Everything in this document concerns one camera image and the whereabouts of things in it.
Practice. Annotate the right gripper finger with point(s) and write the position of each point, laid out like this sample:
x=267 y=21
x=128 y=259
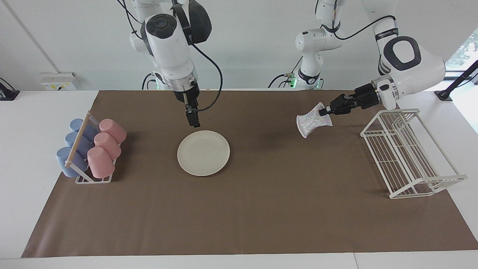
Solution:
x=187 y=106
x=194 y=117

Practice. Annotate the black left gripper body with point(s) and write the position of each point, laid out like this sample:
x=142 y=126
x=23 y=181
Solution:
x=364 y=98

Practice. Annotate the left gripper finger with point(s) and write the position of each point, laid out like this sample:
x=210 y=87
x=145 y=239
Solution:
x=331 y=105
x=325 y=111

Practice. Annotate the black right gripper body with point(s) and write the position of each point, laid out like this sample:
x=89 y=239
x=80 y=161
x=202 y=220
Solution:
x=186 y=90

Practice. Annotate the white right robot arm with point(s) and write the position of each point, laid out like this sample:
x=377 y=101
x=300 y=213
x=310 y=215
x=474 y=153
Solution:
x=168 y=45

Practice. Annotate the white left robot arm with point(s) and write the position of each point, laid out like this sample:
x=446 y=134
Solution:
x=418 y=71

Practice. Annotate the cream round plate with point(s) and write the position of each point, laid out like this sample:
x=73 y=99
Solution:
x=203 y=153

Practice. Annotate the pink plastic cup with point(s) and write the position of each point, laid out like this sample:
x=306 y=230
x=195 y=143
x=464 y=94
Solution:
x=113 y=130
x=107 y=145
x=100 y=162

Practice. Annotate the black clamp stand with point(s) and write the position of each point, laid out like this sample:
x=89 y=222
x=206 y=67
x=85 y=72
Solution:
x=444 y=94

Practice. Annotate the blue plastic cup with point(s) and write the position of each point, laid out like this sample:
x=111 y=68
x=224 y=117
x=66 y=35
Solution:
x=84 y=146
x=63 y=160
x=89 y=131

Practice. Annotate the window with greenery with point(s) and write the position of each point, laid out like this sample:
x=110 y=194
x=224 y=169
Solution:
x=466 y=52

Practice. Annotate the cup rack with wooden bar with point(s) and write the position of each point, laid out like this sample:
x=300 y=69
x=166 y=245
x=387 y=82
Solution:
x=78 y=137

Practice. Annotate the brown table mat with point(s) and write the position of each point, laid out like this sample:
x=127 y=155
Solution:
x=261 y=216

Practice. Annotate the black table clamp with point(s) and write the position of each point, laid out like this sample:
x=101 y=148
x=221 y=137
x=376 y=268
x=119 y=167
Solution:
x=7 y=93

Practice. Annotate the white wall socket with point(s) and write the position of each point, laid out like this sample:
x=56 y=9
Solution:
x=58 y=81

